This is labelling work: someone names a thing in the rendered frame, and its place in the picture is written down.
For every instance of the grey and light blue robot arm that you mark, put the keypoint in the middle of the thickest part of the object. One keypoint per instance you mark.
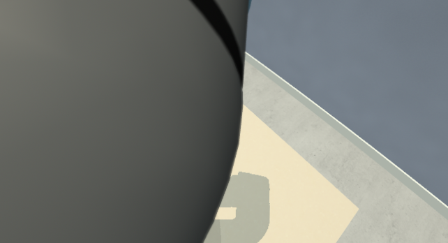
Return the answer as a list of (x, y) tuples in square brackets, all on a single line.
[(120, 120)]

